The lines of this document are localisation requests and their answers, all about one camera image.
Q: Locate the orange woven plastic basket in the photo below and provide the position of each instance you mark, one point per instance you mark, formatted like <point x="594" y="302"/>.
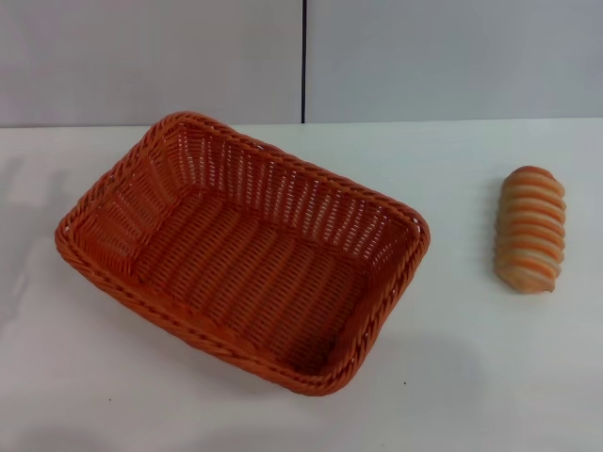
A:
<point x="245" y="263"/>

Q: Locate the striped orange cream bread roll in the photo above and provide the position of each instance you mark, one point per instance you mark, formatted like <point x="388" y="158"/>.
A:
<point x="530" y="230"/>

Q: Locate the dark vertical wall strip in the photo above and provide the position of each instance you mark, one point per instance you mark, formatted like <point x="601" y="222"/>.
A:
<point x="304" y="61"/>

